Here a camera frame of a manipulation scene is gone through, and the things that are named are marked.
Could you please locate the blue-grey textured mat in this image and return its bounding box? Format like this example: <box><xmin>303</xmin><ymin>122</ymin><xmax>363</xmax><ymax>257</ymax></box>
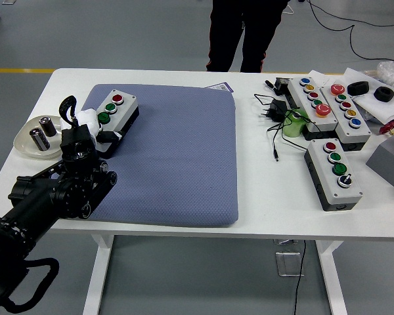
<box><xmin>54</xmin><ymin>83</ymin><xmax>240</xmax><ymax>228</ymax></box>

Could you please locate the grey five-button control box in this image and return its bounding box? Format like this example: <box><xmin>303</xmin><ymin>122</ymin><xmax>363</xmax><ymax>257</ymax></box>
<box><xmin>287</xmin><ymin>77</ymin><xmax>339</xmax><ymax>141</ymax></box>
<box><xmin>320</xmin><ymin>83</ymin><xmax>372</xmax><ymax>152</ymax></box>

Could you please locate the metal floor plate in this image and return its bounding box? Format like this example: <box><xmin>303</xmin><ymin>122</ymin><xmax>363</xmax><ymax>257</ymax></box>
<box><xmin>274</xmin><ymin>251</ymin><xmax>305</xmax><ymax>278</ymax></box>

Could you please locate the black power supply box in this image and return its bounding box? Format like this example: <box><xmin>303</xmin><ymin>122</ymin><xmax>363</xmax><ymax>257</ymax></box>
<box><xmin>265</xmin><ymin>77</ymin><xmax>293</xmax><ymax>98</ymax></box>

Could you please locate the dark metal cylinder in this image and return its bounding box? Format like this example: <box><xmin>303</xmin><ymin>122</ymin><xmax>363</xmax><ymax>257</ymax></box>
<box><xmin>29</xmin><ymin>127</ymin><xmax>51</xmax><ymax>152</ymax></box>
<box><xmin>38</xmin><ymin>115</ymin><xmax>58</xmax><ymax>138</ymax></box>

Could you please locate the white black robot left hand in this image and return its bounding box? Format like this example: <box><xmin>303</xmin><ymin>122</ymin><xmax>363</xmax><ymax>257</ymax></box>
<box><xmin>59</xmin><ymin>108</ymin><xmax>125</xmax><ymax>145</ymax></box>

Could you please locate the grey four-button control box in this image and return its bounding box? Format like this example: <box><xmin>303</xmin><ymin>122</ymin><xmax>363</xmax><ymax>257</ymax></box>
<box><xmin>303</xmin><ymin>138</ymin><xmax>364</xmax><ymax>212</ymax></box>
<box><xmin>93</xmin><ymin>89</ymin><xmax>140</xmax><ymax>160</ymax></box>

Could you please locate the green tape roll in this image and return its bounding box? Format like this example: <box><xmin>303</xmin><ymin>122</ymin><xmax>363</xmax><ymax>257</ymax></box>
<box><xmin>282</xmin><ymin>108</ymin><xmax>311</xmax><ymax>138</ymax></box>

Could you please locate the black cable under table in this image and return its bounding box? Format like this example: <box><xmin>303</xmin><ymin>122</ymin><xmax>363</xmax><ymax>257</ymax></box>
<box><xmin>294</xmin><ymin>241</ymin><xmax>308</xmax><ymax>315</ymax></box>

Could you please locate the grey block box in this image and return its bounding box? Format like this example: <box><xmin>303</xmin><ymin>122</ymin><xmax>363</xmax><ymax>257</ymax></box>
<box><xmin>366</xmin><ymin>131</ymin><xmax>394</xmax><ymax>188</ymax></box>

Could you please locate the clear plastic bag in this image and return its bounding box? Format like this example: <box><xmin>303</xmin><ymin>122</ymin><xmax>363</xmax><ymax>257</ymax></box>
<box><xmin>364</xmin><ymin>61</ymin><xmax>394</xmax><ymax>89</ymax></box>

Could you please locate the black floor cable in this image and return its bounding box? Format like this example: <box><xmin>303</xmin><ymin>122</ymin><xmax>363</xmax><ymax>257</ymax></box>
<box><xmin>307</xmin><ymin>0</ymin><xmax>394</xmax><ymax>63</ymax></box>

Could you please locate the black foam ring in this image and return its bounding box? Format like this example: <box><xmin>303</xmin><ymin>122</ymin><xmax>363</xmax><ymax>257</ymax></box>
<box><xmin>347</xmin><ymin>80</ymin><xmax>370</xmax><ymax>96</ymax></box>
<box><xmin>373</xmin><ymin>86</ymin><xmax>394</xmax><ymax>102</ymax></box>

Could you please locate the person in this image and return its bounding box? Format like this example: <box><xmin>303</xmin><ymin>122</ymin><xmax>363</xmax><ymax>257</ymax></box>
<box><xmin>205</xmin><ymin>0</ymin><xmax>292</xmax><ymax>74</ymax></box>

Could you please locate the white paper sheet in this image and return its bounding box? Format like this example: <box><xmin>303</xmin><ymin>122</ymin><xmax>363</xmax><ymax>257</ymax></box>
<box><xmin>308</xmin><ymin>68</ymin><xmax>394</xmax><ymax>125</ymax></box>

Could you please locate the white table leg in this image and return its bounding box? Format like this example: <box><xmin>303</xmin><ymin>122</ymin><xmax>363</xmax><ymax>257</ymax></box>
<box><xmin>315</xmin><ymin>241</ymin><xmax>349</xmax><ymax>315</ymax></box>
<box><xmin>81</xmin><ymin>234</ymin><xmax>116</xmax><ymax>315</ymax></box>

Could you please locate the purple label card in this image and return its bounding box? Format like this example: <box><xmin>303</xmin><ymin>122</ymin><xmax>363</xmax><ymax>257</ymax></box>
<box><xmin>205</xmin><ymin>81</ymin><xmax>234</xmax><ymax>96</ymax></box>

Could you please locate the white shallow dish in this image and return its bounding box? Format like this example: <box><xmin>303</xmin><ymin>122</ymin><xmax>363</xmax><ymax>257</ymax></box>
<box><xmin>13</xmin><ymin>114</ymin><xmax>65</xmax><ymax>161</ymax></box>

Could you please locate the black plug adapter with cord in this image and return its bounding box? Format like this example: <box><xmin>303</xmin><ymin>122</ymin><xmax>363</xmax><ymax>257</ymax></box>
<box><xmin>253</xmin><ymin>93</ymin><xmax>311</xmax><ymax>163</ymax></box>

